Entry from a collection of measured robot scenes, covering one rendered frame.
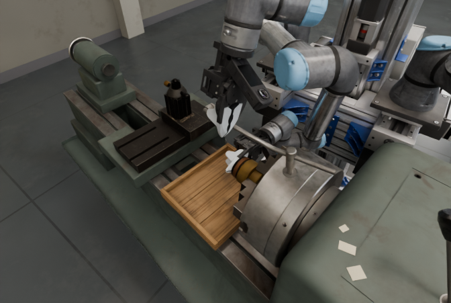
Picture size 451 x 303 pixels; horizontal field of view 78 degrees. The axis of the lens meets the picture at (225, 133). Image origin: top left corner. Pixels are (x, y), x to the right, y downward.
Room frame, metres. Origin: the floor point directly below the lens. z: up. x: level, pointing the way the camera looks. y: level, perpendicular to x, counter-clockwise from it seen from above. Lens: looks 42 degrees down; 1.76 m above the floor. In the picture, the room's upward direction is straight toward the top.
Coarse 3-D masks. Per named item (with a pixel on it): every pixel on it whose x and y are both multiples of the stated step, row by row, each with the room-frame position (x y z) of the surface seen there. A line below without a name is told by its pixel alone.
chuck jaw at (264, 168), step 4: (284, 148) 0.55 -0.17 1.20; (272, 156) 0.56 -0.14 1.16; (276, 156) 0.57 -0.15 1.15; (280, 156) 0.55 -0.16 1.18; (264, 160) 0.58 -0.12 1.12; (268, 160) 0.55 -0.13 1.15; (272, 160) 0.55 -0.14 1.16; (276, 160) 0.54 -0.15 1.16; (260, 164) 0.55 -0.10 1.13; (264, 164) 0.55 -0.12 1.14; (268, 164) 0.54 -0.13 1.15; (272, 164) 0.54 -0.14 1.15; (256, 168) 0.55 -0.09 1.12; (260, 168) 0.54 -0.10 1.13; (264, 168) 0.54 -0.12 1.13; (268, 168) 0.53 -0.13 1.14; (260, 172) 0.54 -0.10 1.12; (264, 172) 0.53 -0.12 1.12
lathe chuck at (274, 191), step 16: (320, 160) 0.49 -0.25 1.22; (272, 176) 0.43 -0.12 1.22; (304, 176) 0.42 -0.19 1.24; (256, 192) 0.41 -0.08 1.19; (272, 192) 0.40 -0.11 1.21; (288, 192) 0.39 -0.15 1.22; (256, 208) 0.38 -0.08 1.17; (272, 208) 0.37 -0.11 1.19; (256, 224) 0.35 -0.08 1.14; (272, 224) 0.34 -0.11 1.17; (256, 240) 0.34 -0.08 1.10
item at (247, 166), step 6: (240, 162) 0.58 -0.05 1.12; (246, 162) 0.57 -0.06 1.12; (252, 162) 0.57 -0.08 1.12; (234, 168) 0.57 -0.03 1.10; (240, 168) 0.56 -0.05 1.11; (246, 168) 0.55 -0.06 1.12; (252, 168) 0.54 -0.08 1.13; (234, 174) 0.56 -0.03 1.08; (240, 174) 0.54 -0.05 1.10; (246, 174) 0.53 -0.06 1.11; (252, 174) 0.54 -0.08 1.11; (258, 174) 0.53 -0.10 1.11; (240, 180) 0.53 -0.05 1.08; (252, 180) 0.52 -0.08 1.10; (258, 180) 0.55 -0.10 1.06
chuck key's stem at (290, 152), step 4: (288, 148) 0.44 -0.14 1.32; (292, 148) 0.43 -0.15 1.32; (288, 152) 0.43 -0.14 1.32; (292, 152) 0.43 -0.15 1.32; (296, 152) 0.43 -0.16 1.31; (288, 156) 0.43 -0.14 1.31; (292, 156) 0.42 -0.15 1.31; (288, 160) 0.43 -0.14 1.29; (292, 160) 0.42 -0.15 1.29; (288, 164) 0.43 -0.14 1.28; (292, 164) 0.43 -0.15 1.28; (288, 168) 0.43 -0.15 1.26; (292, 168) 0.43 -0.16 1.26; (288, 172) 0.44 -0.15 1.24; (292, 172) 0.44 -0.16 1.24
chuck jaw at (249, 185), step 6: (246, 180) 0.52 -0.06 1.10; (246, 186) 0.50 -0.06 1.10; (252, 186) 0.50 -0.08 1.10; (240, 192) 0.47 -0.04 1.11; (246, 192) 0.47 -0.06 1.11; (240, 198) 0.47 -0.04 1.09; (246, 198) 0.45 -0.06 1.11; (240, 204) 0.43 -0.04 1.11; (234, 210) 0.42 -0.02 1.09; (240, 210) 0.41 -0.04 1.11; (240, 216) 0.40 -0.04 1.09; (240, 222) 0.39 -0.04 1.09; (246, 228) 0.37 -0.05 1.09
